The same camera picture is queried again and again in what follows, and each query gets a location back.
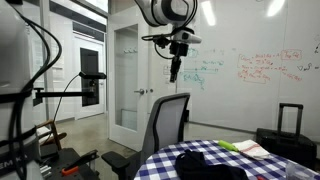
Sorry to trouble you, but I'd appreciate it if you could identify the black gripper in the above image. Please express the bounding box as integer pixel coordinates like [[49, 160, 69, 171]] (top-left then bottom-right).
[[168, 41, 190, 84]]

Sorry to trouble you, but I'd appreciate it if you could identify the black clothing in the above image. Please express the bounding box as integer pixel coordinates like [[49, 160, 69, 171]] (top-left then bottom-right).
[[175, 149, 250, 180]]

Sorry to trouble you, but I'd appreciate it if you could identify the white glass door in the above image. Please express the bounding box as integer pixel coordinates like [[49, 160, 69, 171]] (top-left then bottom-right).
[[107, 6, 151, 152]]

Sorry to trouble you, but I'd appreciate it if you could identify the grey office chair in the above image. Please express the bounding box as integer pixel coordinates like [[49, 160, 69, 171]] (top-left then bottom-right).
[[101, 92, 191, 180]]

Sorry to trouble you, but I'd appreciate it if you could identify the green marker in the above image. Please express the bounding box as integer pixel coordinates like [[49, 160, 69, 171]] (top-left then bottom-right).
[[217, 139, 240, 153]]

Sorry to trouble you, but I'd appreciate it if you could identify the blue white checkered tablecloth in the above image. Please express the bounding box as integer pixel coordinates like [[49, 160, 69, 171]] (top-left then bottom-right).
[[133, 139, 320, 180]]

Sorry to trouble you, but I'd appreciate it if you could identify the white striped towel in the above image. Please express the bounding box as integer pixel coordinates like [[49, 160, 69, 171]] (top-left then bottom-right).
[[231, 139, 272, 162]]

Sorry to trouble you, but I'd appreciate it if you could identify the black suitcase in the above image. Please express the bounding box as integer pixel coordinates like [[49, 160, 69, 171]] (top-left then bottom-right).
[[255, 102, 318, 170]]

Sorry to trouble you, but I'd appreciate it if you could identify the orange clamp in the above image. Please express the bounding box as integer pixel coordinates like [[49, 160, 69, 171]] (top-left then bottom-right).
[[60, 149, 100, 177]]

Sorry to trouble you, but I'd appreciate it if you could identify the wooden chair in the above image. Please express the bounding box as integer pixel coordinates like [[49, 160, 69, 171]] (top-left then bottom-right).
[[35, 119, 68, 152]]

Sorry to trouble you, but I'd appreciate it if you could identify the black robot cart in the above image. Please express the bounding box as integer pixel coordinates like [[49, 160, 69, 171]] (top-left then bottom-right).
[[39, 147, 102, 180]]

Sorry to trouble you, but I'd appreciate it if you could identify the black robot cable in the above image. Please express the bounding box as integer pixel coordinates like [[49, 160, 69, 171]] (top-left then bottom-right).
[[141, 32, 175, 61]]

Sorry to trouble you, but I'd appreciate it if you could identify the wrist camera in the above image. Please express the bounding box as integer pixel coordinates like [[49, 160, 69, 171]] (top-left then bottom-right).
[[172, 29, 203, 45]]

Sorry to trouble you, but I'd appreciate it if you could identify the black camera on mount arm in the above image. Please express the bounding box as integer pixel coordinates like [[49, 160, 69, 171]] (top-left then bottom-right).
[[32, 71, 108, 108]]

